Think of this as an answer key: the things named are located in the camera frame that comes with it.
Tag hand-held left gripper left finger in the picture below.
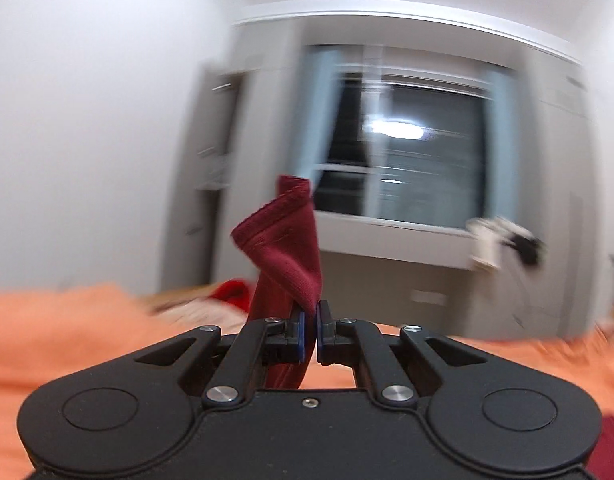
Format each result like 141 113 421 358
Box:
135 309 309 407

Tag grey cabinet with drawers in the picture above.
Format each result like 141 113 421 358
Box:
159 67 248 291

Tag white cloth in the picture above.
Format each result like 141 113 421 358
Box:
466 217 510 273

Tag light blue curtain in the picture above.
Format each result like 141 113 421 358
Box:
287 45 348 181

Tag black cloth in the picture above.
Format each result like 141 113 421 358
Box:
504 225 548 268

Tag window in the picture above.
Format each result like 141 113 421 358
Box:
299 45 510 233

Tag bright red cloth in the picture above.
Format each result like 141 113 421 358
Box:
207 280 253 317

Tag grey window ledge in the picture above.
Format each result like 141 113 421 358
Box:
314 210 480 273

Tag orange blanket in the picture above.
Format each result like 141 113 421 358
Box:
0 282 614 480

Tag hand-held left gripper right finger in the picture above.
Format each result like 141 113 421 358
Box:
314 300 489 407

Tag dark red pants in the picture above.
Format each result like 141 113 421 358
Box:
229 175 614 480

